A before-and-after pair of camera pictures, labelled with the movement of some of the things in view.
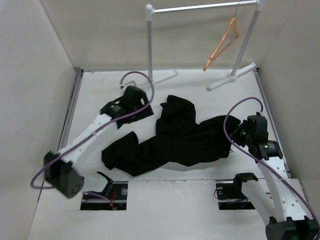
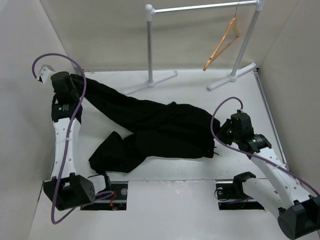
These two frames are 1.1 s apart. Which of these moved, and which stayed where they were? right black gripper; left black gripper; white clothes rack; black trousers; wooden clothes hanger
Moved: black trousers; left black gripper; right black gripper
Stayed: wooden clothes hanger; white clothes rack
